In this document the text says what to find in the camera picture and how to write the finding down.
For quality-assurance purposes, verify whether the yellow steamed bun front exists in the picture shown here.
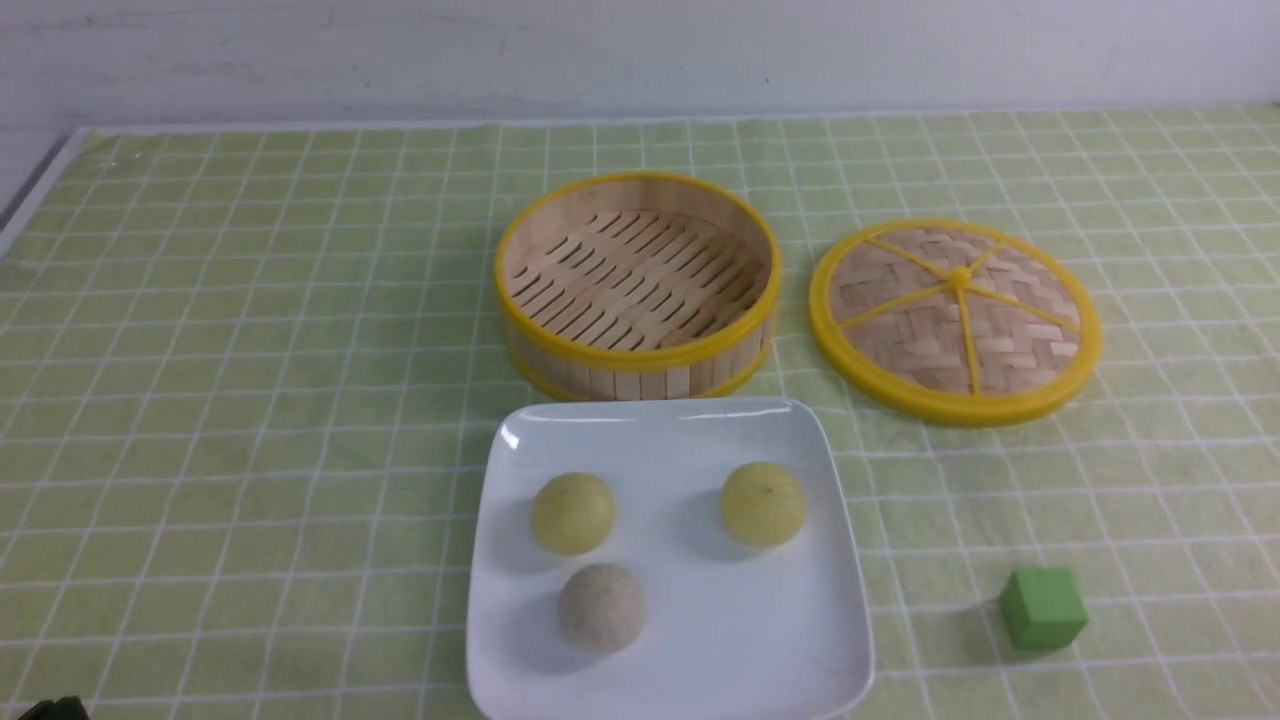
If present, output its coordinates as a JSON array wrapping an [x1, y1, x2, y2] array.
[[530, 471, 616, 556]]

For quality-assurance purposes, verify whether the woven bamboo steamer lid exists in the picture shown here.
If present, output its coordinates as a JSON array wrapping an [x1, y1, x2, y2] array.
[[808, 219, 1103, 427]]

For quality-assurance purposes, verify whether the green checkered tablecloth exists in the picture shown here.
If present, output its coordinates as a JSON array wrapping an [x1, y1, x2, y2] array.
[[1, 108, 1279, 719]]

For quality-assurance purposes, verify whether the green cube block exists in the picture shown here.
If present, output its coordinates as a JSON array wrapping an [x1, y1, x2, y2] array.
[[998, 566, 1089, 652]]

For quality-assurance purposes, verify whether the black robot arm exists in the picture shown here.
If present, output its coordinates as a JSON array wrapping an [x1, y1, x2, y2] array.
[[18, 696, 90, 720]]

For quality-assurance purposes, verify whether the bamboo steamer basket yellow rim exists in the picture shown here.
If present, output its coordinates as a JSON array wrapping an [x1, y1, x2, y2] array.
[[494, 172, 783, 401]]

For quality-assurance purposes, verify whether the white steamed bun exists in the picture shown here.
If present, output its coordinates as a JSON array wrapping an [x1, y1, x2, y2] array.
[[557, 562, 648, 656]]

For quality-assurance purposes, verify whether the white square plate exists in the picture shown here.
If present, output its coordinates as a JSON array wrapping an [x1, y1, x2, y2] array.
[[466, 397, 876, 719]]

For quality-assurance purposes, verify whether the yellow steamed bun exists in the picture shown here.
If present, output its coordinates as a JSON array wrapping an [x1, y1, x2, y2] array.
[[530, 471, 616, 556], [719, 462, 806, 548]]

